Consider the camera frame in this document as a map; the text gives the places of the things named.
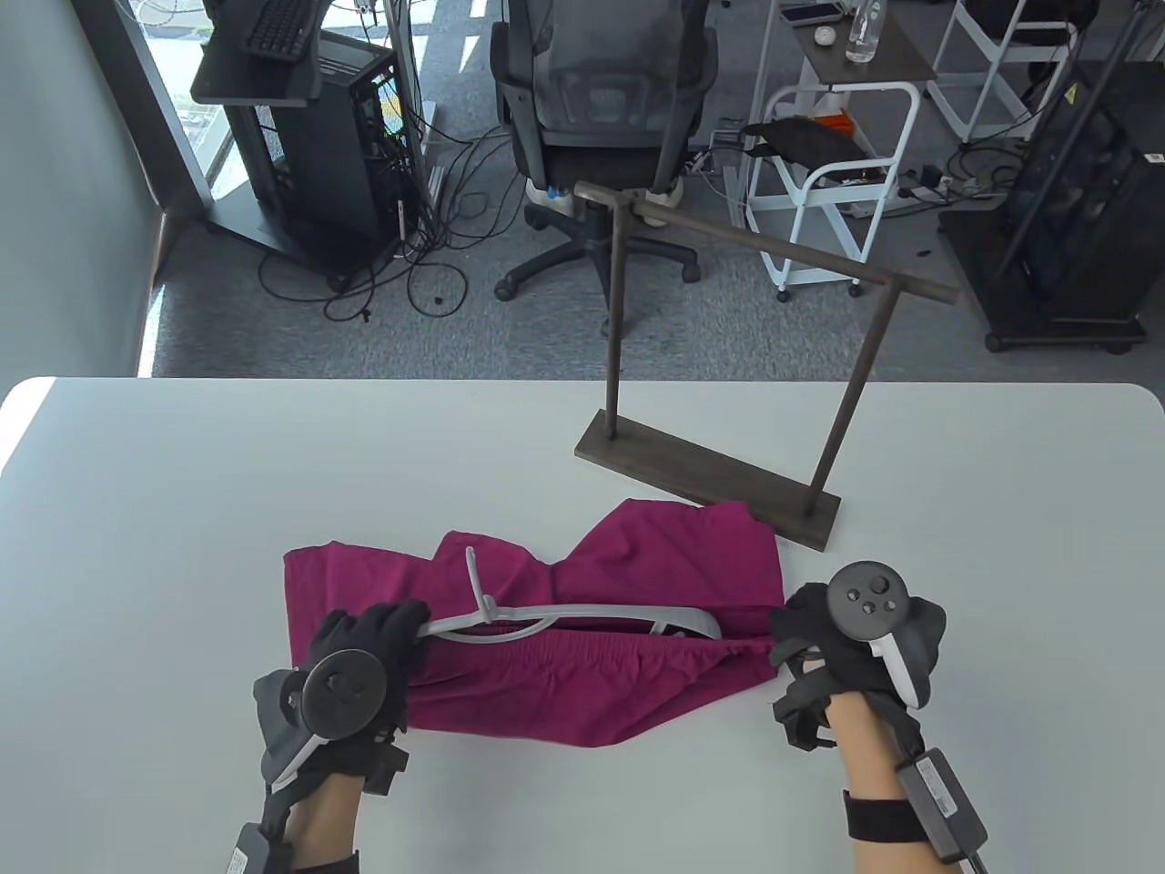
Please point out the person's left hand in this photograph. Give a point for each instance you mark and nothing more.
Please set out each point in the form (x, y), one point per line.
(382, 628)

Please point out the person's right hand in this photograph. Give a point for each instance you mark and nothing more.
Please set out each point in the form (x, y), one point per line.
(801, 628)

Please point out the magenta shorts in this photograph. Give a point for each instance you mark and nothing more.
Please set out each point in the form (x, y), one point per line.
(546, 692)

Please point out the grey plastic hanger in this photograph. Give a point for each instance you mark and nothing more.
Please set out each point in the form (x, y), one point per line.
(601, 611)

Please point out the person's right forearm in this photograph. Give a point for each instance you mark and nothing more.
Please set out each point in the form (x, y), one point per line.
(860, 756)

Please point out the person's left forearm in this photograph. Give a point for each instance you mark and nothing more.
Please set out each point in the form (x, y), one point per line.
(323, 819)

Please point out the grey tracking controller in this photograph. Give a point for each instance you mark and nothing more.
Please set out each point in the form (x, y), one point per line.
(341, 692)
(869, 596)

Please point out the dark wooden hanging rack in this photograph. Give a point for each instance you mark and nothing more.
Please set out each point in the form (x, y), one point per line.
(710, 478)

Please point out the black labelled sensor box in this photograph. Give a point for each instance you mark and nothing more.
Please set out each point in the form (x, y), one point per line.
(942, 801)
(246, 856)

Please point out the white rolling cart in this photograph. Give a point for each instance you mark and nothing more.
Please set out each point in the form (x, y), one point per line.
(799, 191)

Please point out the white power strip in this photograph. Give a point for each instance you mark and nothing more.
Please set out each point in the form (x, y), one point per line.
(937, 187)

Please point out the black wheeled equipment rack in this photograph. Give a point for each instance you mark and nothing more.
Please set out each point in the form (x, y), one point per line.
(1074, 228)

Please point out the black bag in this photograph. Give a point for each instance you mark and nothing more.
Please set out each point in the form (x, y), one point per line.
(810, 141)

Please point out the black computer tower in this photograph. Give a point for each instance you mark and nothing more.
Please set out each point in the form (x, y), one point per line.
(337, 137)

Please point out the orange box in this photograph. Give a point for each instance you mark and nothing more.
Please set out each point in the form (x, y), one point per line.
(835, 123)

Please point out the black mesh office chair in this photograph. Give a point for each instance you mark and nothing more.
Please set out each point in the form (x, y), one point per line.
(582, 155)

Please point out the black monitor stand cart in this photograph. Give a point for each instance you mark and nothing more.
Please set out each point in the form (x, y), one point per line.
(255, 86)

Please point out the brown side table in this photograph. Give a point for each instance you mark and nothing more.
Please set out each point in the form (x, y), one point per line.
(901, 64)

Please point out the small white round device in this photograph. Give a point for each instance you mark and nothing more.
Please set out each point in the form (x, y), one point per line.
(825, 35)

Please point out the clear water bottle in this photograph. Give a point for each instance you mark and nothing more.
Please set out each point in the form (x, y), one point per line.
(865, 36)

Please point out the black keyboard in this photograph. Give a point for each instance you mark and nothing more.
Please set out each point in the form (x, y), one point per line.
(282, 27)

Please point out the flat smartphone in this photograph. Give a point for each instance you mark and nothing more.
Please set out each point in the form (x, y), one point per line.
(810, 13)

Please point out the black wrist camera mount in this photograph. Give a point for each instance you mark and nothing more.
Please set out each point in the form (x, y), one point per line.
(801, 710)
(387, 769)

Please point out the white metal frame cart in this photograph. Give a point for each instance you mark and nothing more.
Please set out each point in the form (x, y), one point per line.
(1028, 52)

